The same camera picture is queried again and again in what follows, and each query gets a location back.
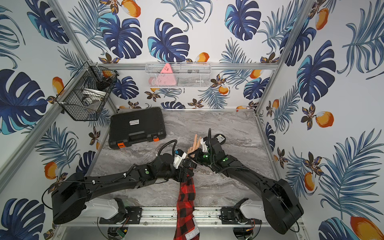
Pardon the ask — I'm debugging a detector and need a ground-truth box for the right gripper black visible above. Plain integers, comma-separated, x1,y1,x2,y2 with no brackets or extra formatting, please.
187,148,216,166

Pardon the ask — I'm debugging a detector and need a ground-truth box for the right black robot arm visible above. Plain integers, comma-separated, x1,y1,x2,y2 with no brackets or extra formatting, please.
196,129,304,235

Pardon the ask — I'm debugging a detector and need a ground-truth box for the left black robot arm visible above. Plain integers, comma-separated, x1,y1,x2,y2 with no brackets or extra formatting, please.
52,140,194,225

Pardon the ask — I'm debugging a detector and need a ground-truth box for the red black plaid sleeve forearm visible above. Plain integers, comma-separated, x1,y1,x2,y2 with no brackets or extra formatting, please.
174,178,200,240

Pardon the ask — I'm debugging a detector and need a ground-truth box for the mannequin hand peace sign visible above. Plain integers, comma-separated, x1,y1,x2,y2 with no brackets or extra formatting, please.
187,135,202,155

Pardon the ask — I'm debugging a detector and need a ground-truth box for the black round puck with label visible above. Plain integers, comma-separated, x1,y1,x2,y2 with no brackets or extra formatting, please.
215,134,226,145

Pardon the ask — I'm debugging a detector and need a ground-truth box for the black plastic tool case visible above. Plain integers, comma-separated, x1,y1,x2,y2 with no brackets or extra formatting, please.
108,107,167,150

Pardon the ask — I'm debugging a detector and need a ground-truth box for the pink triangular item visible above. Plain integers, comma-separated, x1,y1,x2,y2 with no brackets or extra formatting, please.
149,63,177,88

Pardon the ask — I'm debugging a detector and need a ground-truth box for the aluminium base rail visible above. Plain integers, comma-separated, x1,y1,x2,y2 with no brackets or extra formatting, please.
59,205,304,227

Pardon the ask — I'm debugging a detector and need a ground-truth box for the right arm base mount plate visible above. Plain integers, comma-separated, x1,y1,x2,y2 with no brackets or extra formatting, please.
219,207,262,225

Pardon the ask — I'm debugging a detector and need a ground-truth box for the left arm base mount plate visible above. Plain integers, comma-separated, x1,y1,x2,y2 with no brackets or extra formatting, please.
99,207,143,225

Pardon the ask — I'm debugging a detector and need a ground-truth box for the white wire shelf basket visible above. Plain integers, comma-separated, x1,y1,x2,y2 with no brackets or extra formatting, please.
145,62,212,88

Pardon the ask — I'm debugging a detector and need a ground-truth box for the black wire basket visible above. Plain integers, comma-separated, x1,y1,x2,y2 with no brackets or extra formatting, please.
55,62,119,122

